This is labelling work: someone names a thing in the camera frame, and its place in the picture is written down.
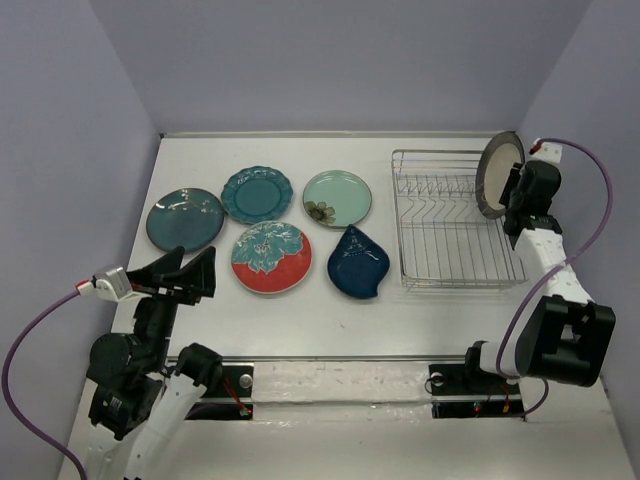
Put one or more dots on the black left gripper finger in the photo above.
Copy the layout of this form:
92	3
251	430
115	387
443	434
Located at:
201	267
150	276

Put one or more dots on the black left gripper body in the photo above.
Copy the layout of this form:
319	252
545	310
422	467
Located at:
159	292

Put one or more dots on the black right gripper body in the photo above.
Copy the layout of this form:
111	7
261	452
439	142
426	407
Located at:
513	203

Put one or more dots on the grey cream plate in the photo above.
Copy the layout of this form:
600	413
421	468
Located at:
504	152

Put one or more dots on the dark teal blossom plate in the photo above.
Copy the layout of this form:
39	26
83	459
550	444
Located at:
188	217

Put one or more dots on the red and teal plate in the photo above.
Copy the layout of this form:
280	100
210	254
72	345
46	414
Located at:
271	257

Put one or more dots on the teal scalloped plate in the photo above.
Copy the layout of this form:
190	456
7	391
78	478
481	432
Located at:
257	194

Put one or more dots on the dark blue leaf plate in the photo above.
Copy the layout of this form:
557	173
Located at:
357	265

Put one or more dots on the light green flower plate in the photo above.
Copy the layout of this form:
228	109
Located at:
337	199

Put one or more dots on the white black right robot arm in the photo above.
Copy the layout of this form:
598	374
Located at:
284	295

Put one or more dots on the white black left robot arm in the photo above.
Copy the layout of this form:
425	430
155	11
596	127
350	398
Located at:
138	402

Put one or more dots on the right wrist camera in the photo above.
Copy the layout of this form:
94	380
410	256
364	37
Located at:
548	152

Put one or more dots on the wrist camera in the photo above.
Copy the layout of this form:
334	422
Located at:
110	284
548	152

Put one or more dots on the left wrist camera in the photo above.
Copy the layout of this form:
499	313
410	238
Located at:
110	284

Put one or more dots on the metal wire dish rack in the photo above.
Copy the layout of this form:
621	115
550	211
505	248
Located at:
444	241

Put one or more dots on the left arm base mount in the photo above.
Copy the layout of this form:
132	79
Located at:
231	399

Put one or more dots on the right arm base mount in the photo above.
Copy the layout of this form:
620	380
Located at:
457	394

